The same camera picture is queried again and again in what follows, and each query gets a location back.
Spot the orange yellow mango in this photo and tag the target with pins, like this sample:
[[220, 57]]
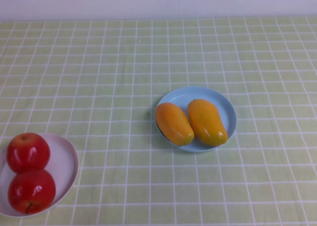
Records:
[[173, 124], [205, 119]]

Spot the green checkered tablecloth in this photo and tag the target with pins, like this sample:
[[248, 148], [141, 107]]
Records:
[[99, 50]]

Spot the red apple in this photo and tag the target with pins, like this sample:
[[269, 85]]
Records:
[[31, 191], [28, 152]]

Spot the white round plate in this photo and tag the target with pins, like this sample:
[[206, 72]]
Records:
[[63, 161]]

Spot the light blue round plate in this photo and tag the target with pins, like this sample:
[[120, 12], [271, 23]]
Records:
[[224, 107]]

